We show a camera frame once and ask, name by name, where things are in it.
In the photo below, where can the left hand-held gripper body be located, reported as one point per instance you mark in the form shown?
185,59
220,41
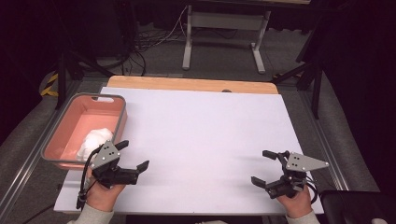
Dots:
106,155

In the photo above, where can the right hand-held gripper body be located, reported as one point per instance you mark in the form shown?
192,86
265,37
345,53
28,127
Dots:
299,162

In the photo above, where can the person's left hand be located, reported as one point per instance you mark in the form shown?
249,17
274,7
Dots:
102,196

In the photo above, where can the person's right hand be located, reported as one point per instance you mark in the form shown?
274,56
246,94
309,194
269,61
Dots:
297,203

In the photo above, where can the white crumpled cloth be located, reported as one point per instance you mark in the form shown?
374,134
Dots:
95,141

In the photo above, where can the pink bin with grey rim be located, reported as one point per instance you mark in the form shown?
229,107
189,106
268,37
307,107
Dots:
81,124

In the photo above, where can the white table cover sheet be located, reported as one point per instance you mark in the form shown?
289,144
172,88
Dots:
202,130

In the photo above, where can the black chair seat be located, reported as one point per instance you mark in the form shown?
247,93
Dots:
358,207

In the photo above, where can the black tripod stand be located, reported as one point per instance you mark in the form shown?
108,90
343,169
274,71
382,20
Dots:
316,84
62,74

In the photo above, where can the yellow black hazard tape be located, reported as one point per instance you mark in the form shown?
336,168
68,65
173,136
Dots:
49,85

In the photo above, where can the aluminium floor rail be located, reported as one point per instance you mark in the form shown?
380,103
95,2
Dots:
28,165
327,143

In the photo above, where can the white metal desk frame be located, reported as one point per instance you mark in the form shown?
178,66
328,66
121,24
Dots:
227,20

